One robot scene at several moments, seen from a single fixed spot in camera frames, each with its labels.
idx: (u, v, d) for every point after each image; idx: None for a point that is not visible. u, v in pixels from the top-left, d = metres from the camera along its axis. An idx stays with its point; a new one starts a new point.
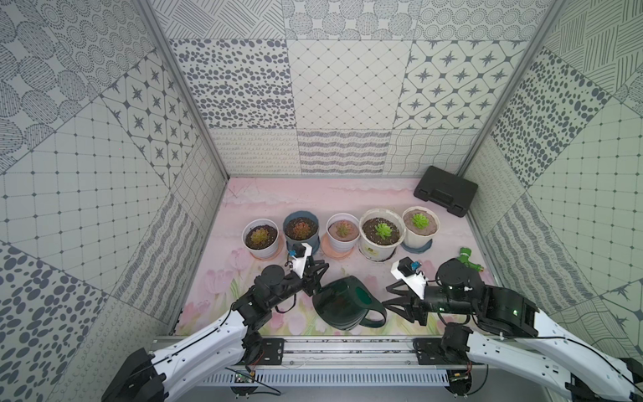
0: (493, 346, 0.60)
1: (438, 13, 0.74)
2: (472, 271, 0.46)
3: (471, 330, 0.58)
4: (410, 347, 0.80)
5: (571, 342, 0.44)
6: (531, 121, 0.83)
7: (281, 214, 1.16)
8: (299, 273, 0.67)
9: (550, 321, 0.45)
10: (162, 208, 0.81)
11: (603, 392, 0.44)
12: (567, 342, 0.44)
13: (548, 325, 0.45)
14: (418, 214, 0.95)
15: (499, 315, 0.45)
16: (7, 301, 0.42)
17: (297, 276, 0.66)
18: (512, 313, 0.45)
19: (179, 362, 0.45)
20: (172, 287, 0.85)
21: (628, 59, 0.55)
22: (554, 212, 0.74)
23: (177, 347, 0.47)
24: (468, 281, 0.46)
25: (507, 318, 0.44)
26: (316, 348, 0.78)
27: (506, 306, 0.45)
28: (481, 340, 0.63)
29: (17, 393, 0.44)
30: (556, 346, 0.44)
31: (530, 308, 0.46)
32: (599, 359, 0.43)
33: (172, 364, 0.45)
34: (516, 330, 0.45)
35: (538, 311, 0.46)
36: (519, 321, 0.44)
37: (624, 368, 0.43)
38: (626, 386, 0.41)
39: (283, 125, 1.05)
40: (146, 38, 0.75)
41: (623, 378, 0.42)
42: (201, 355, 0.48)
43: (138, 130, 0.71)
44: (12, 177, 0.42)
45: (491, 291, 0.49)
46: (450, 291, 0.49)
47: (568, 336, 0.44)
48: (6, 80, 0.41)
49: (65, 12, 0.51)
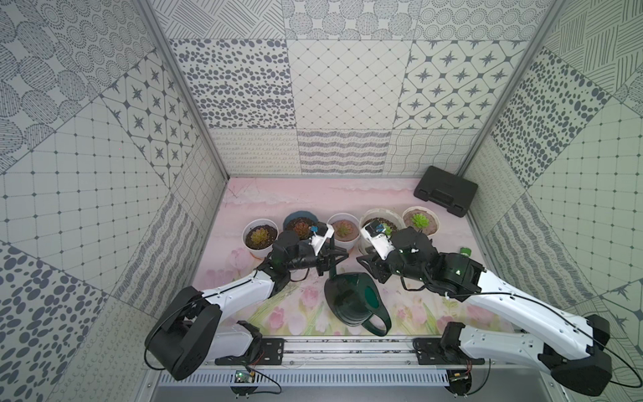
0: (480, 335, 0.60)
1: (438, 13, 0.74)
2: (420, 235, 0.49)
3: (464, 326, 0.66)
4: (410, 347, 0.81)
5: (518, 299, 0.44)
6: (531, 121, 0.83)
7: (281, 214, 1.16)
8: (316, 248, 0.70)
9: (496, 281, 0.46)
10: (162, 208, 0.81)
11: (565, 352, 0.42)
12: (512, 298, 0.44)
13: (492, 283, 0.46)
14: (418, 214, 0.95)
15: (446, 277, 0.47)
16: (7, 301, 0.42)
17: (314, 251, 0.70)
18: (456, 274, 0.47)
19: (226, 299, 0.48)
20: (172, 287, 0.85)
21: (629, 59, 0.55)
22: (554, 213, 0.74)
23: (221, 288, 0.50)
24: (416, 244, 0.49)
25: (453, 279, 0.46)
26: (316, 348, 0.78)
27: (454, 268, 0.48)
28: (472, 332, 0.63)
29: (17, 393, 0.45)
30: (502, 301, 0.44)
31: (475, 269, 0.48)
32: (555, 316, 0.42)
33: (218, 301, 0.46)
34: (461, 289, 0.47)
35: (486, 273, 0.47)
36: (461, 280, 0.46)
37: (583, 325, 0.41)
38: (583, 340, 0.40)
39: (283, 125, 1.05)
40: (146, 38, 0.75)
41: (578, 332, 0.41)
42: (240, 299, 0.51)
43: (138, 130, 0.71)
44: (12, 177, 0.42)
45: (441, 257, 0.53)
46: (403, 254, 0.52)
47: (514, 292, 0.45)
48: (6, 80, 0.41)
49: (65, 12, 0.51)
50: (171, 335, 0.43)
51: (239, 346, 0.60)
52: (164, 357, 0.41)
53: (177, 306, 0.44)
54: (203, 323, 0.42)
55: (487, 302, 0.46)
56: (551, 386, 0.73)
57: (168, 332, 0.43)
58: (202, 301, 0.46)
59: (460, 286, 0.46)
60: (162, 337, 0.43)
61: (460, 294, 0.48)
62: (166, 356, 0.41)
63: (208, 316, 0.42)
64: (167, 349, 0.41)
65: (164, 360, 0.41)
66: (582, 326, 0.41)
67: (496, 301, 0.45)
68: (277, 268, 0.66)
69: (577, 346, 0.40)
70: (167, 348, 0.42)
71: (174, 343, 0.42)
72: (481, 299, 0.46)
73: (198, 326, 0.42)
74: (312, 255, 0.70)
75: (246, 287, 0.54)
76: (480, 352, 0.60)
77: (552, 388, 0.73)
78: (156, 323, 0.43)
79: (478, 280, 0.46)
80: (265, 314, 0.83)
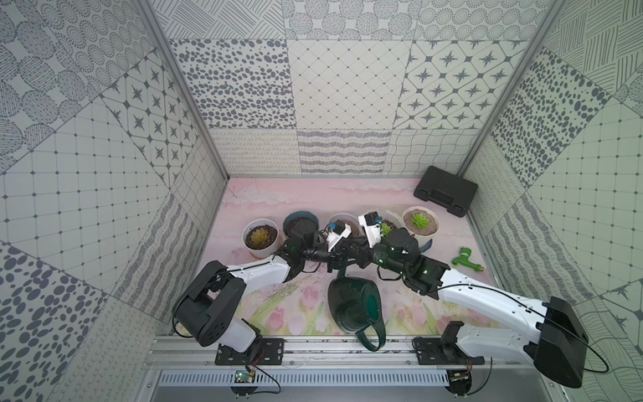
0: (475, 331, 0.61)
1: (438, 13, 0.74)
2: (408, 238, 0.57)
3: (464, 325, 0.65)
4: (410, 347, 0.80)
5: (475, 288, 0.50)
6: (531, 121, 0.83)
7: (281, 214, 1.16)
8: (331, 244, 0.72)
9: (459, 275, 0.54)
10: (163, 209, 0.81)
11: (524, 332, 0.45)
12: (470, 289, 0.51)
13: (454, 277, 0.54)
14: (418, 214, 0.95)
15: (422, 277, 0.56)
16: (7, 301, 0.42)
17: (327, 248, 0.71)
18: (429, 275, 0.56)
19: (245, 275, 0.49)
20: (172, 287, 0.85)
21: (628, 60, 0.55)
22: (554, 213, 0.74)
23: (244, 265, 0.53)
24: (407, 245, 0.55)
25: (427, 279, 0.55)
26: (316, 347, 0.78)
27: (429, 271, 0.57)
28: (468, 329, 0.63)
29: (17, 393, 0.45)
30: (460, 292, 0.51)
31: (442, 267, 0.56)
32: (510, 300, 0.46)
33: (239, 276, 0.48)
34: (431, 289, 0.56)
35: (450, 270, 0.55)
36: (431, 279, 0.55)
37: (537, 306, 0.44)
38: (533, 318, 0.43)
39: (283, 125, 1.05)
40: (146, 38, 0.75)
41: (531, 312, 0.44)
42: (260, 277, 0.54)
43: (138, 130, 0.71)
44: (12, 177, 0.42)
45: (423, 260, 0.60)
46: (392, 250, 0.58)
47: (473, 283, 0.51)
48: (6, 80, 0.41)
49: (65, 12, 0.51)
50: (197, 303, 0.46)
51: (244, 341, 0.61)
52: (190, 325, 0.44)
53: (201, 277, 0.47)
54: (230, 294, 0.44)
55: (450, 294, 0.53)
56: (551, 385, 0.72)
57: (197, 300, 0.46)
58: (226, 274, 0.49)
59: (432, 286, 0.55)
60: (187, 307, 0.45)
61: (429, 292, 0.58)
62: (190, 324, 0.44)
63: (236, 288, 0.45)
64: (192, 316, 0.44)
65: (190, 327, 0.43)
66: (536, 307, 0.44)
67: (457, 291, 0.52)
68: (292, 255, 0.68)
69: (527, 324, 0.43)
70: (193, 316, 0.44)
71: (200, 312, 0.44)
72: (445, 292, 0.54)
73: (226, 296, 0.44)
74: (326, 249, 0.71)
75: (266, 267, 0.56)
76: (476, 347, 0.59)
77: (552, 388, 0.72)
78: (182, 292, 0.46)
79: (442, 275, 0.55)
80: (265, 314, 0.83)
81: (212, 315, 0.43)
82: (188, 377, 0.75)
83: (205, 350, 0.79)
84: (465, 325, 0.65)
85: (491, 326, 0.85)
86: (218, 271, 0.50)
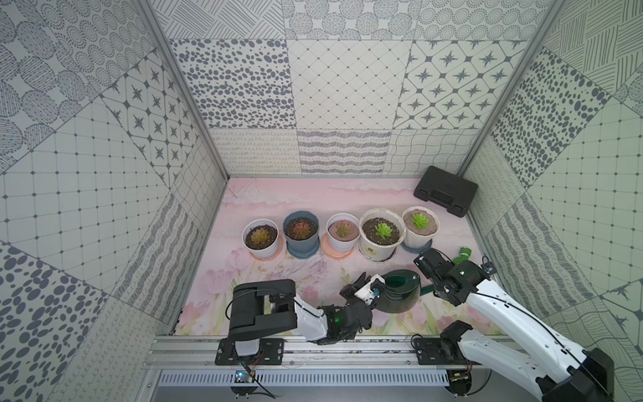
0: (484, 341, 0.60)
1: (438, 13, 0.74)
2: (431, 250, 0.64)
3: (470, 329, 0.65)
4: (410, 347, 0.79)
5: (511, 307, 0.48)
6: (531, 121, 0.83)
7: (281, 214, 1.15)
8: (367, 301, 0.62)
9: (496, 287, 0.51)
10: (163, 208, 0.81)
11: (547, 367, 0.42)
12: (506, 306, 0.48)
13: (492, 290, 0.51)
14: (417, 214, 0.95)
15: (448, 273, 0.55)
16: (7, 301, 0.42)
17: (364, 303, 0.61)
18: (460, 272, 0.54)
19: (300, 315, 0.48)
20: (172, 287, 0.85)
21: (628, 59, 0.55)
22: (554, 213, 0.74)
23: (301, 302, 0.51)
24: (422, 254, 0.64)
25: (453, 274, 0.54)
26: (316, 347, 0.78)
27: (462, 270, 0.55)
28: (478, 337, 0.62)
29: (17, 393, 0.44)
30: (493, 306, 0.49)
31: (481, 275, 0.53)
32: (546, 333, 0.44)
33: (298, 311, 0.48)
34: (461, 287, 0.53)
35: (490, 280, 0.52)
36: (463, 279, 0.53)
37: (576, 350, 0.41)
38: (567, 360, 0.40)
39: (283, 125, 1.05)
40: (146, 38, 0.75)
41: (566, 353, 0.41)
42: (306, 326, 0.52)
43: (138, 130, 0.71)
44: (12, 177, 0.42)
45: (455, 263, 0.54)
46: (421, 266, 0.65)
47: (510, 302, 0.48)
48: (6, 80, 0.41)
49: (65, 12, 0.51)
50: (258, 302, 0.47)
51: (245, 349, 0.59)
52: (238, 311, 0.45)
53: (275, 286, 0.49)
54: (281, 325, 0.44)
55: (480, 304, 0.51)
56: None
57: (258, 298, 0.47)
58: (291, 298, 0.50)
59: (460, 282, 0.53)
60: (250, 299, 0.47)
61: (460, 293, 0.55)
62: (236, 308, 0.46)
63: (285, 322, 0.44)
64: (244, 311, 0.45)
65: (238, 313, 0.45)
66: (573, 350, 0.41)
67: (489, 303, 0.49)
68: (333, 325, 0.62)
69: (558, 363, 0.41)
70: (249, 311, 0.45)
71: (249, 311, 0.45)
72: (475, 299, 0.51)
73: (276, 322, 0.44)
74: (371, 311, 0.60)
75: (316, 319, 0.54)
76: (475, 353, 0.60)
77: None
78: (254, 285, 0.48)
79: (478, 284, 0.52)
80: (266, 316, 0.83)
81: (255, 323, 0.44)
82: (188, 376, 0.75)
83: (205, 350, 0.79)
84: (473, 329, 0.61)
85: (492, 329, 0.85)
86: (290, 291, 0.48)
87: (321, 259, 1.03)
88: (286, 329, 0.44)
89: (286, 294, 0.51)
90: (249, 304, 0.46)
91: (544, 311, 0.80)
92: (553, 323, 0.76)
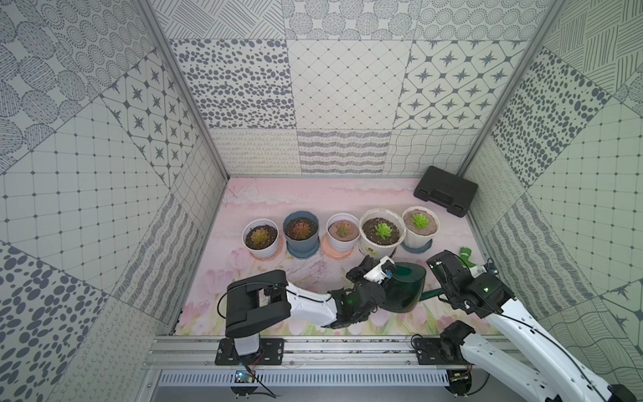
0: (488, 348, 0.60)
1: (438, 13, 0.74)
2: (445, 252, 0.58)
3: (473, 332, 0.65)
4: (410, 347, 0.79)
5: (537, 334, 0.45)
6: (531, 121, 0.83)
7: (281, 214, 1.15)
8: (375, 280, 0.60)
9: (522, 311, 0.47)
10: (163, 208, 0.81)
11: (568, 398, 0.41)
12: (532, 332, 0.45)
13: (517, 311, 0.47)
14: (418, 214, 0.95)
15: (469, 287, 0.51)
16: (7, 301, 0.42)
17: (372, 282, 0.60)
18: (485, 289, 0.50)
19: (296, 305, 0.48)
20: (172, 287, 0.85)
21: (628, 59, 0.55)
22: (554, 213, 0.74)
23: (298, 291, 0.50)
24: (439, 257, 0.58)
25: (475, 290, 0.50)
26: (316, 347, 0.78)
27: (485, 286, 0.50)
28: (480, 341, 0.62)
29: (17, 393, 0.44)
30: (518, 331, 0.46)
31: (503, 293, 0.50)
32: (571, 364, 0.42)
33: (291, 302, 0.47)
34: (483, 305, 0.50)
35: (514, 300, 0.49)
36: (488, 297, 0.49)
37: (603, 387, 0.40)
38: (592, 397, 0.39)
39: (283, 125, 1.05)
40: (146, 38, 0.75)
41: (592, 389, 0.40)
42: (308, 312, 0.51)
43: (138, 130, 0.71)
44: (12, 177, 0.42)
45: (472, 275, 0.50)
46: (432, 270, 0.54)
47: (537, 327, 0.46)
48: (6, 80, 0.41)
49: (65, 12, 0.51)
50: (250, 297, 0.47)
51: (244, 349, 0.60)
52: (232, 309, 0.45)
53: (264, 278, 0.48)
54: (275, 314, 0.43)
55: (506, 327, 0.48)
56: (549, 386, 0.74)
57: (249, 293, 0.48)
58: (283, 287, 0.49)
59: (483, 301, 0.49)
60: (242, 296, 0.47)
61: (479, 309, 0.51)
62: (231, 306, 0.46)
63: (280, 311, 0.44)
64: (238, 309, 0.45)
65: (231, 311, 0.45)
66: (600, 387, 0.40)
67: (515, 328, 0.46)
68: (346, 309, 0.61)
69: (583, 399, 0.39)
70: (242, 307, 0.45)
71: (244, 308, 0.45)
72: (501, 321, 0.48)
73: (271, 312, 0.44)
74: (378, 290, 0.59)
75: (318, 305, 0.53)
76: (480, 361, 0.60)
77: None
78: (244, 280, 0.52)
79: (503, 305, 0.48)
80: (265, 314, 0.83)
81: (249, 318, 0.44)
82: (188, 376, 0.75)
83: (205, 350, 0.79)
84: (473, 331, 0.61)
85: (492, 329, 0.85)
86: (280, 282, 0.47)
87: (321, 259, 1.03)
88: (280, 317, 0.43)
89: (278, 284, 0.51)
90: (241, 301, 0.46)
91: (544, 311, 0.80)
92: (553, 323, 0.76)
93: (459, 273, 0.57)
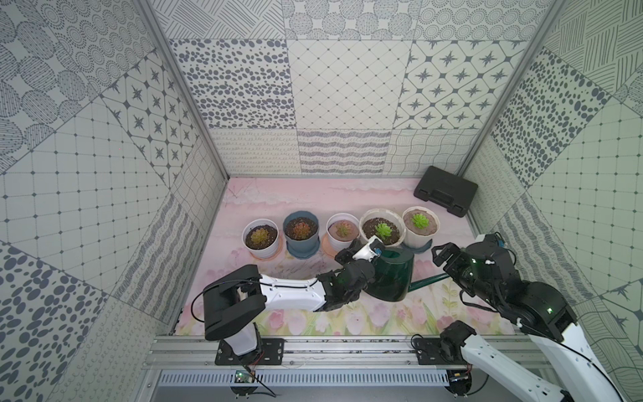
0: (489, 351, 0.60)
1: (438, 13, 0.74)
2: (502, 249, 0.45)
3: (474, 334, 0.65)
4: (410, 347, 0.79)
5: (594, 369, 0.39)
6: (531, 121, 0.83)
7: (281, 214, 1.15)
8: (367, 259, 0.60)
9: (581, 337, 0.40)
10: (163, 208, 0.81)
11: None
12: (588, 365, 0.39)
13: (577, 340, 0.40)
14: (418, 214, 0.95)
15: (527, 301, 0.41)
16: (7, 301, 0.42)
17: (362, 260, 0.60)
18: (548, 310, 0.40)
19: (275, 296, 0.47)
20: (172, 287, 0.85)
21: (629, 59, 0.55)
22: (554, 213, 0.74)
23: (275, 281, 0.50)
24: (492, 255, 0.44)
25: (533, 306, 0.40)
26: (316, 347, 0.78)
27: (548, 305, 0.40)
28: (482, 342, 0.62)
29: (17, 393, 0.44)
30: (574, 363, 0.39)
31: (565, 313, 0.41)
32: None
33: (267, 294, 0.46)
34: (541, 325, 0.40)
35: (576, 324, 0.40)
36: (552, 322, 0.40)
37: None
38: None
39: (283, 125, 1.05)
40: (146, 38, 0.75)
41: None
42: (290, 301, 0.50)
43: (138, 130, 0.71)
44: (12, 177, 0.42)
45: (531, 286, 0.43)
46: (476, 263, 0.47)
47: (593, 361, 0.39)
48: (6, 80, 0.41)
49: (65, 12, 0.51)
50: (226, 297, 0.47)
51: (243, 347, 0.60)
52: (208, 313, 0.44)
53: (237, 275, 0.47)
54: (248, 308, 0.42)
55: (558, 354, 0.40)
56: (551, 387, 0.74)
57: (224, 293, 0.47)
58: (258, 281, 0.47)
59: (542, 322, 0.39)
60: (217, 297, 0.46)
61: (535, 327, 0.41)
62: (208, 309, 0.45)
63: (254, 304, 0.43)
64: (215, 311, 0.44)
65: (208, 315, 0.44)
66: None
67: (571, 358, 0.39)
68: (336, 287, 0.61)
69: None
70: (218, 309, 0.45)
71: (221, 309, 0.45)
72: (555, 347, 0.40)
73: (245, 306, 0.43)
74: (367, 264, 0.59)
75: (301, 291, 0.53)
76: (486, 367, 0.58)
77: None
78: (218, 281, 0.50)
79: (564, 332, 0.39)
80: (265, 314, 0.83)
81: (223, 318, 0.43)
82: (188, 377, 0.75)
83: (205, 350, 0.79)
84: (474, 332, 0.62)
85: (492, 330, 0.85)
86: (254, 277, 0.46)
87: (321, 259, 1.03)
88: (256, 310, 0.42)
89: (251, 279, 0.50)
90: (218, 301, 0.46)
91: None
92: None
93: (510, 278, 0.46)
